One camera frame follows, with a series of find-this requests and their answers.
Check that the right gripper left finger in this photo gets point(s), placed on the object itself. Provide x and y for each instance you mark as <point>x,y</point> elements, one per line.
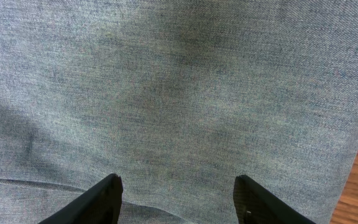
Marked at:
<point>100,204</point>

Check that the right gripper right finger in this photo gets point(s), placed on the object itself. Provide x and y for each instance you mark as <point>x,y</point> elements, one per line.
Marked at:
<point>256,205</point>

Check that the light blue denim jeans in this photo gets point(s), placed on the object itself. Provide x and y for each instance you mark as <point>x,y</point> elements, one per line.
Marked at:
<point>178,98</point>

